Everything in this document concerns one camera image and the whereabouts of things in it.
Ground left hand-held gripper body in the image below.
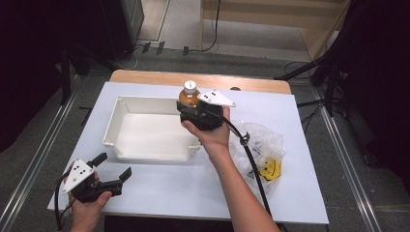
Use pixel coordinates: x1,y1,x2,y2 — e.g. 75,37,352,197
62,159,124,205

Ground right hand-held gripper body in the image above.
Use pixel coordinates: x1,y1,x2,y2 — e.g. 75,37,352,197
179,89,237,132

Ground amber bottle with white cap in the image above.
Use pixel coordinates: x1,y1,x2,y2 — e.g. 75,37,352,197
178,79,201,109

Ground white plastic tray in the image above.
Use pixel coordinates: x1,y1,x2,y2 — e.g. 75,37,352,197
102,95,203,162

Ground clear plastic bag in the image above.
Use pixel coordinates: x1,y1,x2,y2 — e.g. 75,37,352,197
228,120,286,196

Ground person's right hand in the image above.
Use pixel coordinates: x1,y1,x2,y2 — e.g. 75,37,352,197
180,105,232,155

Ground person's left hand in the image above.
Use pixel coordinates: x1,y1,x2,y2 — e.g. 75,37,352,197
68,190,113,232

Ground light wooden table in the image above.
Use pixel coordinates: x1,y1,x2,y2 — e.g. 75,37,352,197
109,69,293,96

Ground black upright stand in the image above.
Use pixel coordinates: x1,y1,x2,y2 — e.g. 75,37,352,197
59,43,92,106

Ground black cabinet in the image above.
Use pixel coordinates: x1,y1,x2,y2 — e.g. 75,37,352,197
99,0,145,63

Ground light wooden shelf unit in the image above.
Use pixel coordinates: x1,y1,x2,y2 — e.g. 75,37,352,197
199,0,353,63

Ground dark curtain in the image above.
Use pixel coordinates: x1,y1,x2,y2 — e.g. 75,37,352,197
317,0,410,194
0,0,109,153

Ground black tripod stand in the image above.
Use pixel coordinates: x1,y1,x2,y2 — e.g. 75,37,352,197
274,53,343,118

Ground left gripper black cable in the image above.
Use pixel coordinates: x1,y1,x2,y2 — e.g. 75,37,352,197
53,169,73,232

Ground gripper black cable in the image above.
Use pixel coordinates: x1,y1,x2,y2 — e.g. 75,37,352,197
53,169,73,232
221,115,274,218

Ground aluminium floor rail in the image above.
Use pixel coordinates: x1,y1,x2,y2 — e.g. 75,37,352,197
0,92,79,232
311,86,385,232

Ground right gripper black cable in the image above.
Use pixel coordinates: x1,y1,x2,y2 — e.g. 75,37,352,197
221,115,274,218

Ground white floor cable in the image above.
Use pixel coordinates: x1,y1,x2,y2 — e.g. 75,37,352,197
119,45,145,71

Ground hanging black cable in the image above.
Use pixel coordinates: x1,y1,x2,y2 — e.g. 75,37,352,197
183,0,223,57

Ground black floor cables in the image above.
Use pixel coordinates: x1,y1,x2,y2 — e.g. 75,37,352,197
283,60,325,133

